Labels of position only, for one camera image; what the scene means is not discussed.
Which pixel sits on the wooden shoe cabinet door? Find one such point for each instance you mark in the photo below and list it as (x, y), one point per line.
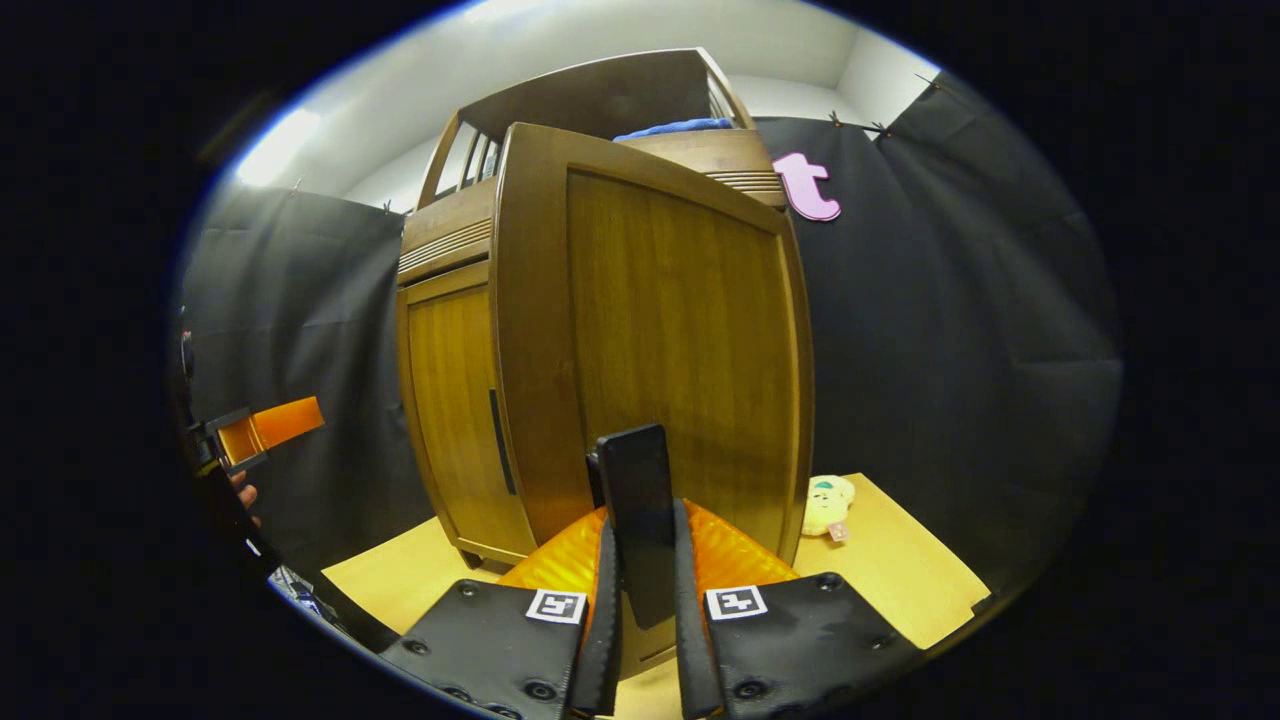
(670, 320)
(450, 400)

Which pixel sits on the wooden double-door shoe cabinet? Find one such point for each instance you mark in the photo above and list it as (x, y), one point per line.
(600, 95)

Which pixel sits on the small yellow plush toy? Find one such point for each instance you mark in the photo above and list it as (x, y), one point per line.
(828, 505)

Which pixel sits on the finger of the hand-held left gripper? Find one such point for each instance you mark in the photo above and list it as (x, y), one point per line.
(285, 422)

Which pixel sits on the black backdrop cloth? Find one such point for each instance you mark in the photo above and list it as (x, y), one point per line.
(950, 330)

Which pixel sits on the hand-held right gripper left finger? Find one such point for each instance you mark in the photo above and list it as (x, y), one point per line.
(603, 650)

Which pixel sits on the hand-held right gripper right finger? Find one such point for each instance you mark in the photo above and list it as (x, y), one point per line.
(692, 660)

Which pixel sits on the blue folded towel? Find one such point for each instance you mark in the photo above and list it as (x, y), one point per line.
(675, 127)

